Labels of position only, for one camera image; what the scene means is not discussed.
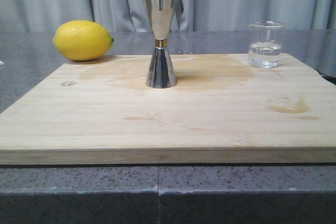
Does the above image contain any steel double jigger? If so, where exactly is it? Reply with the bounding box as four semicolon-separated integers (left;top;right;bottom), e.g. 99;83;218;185
143;0;178;89

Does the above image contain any small glass beaker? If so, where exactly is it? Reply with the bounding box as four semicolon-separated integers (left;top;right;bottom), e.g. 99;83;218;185
248;21;286;68

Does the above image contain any wooden cutting board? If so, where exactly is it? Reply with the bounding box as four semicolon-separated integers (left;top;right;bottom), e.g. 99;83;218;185
1;54;335;165

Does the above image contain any yellow lemon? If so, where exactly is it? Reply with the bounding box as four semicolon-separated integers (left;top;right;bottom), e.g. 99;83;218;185
52;20;114;61

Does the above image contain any grey curtain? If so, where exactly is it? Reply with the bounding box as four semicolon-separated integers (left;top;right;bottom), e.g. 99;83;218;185
1;0;335;33

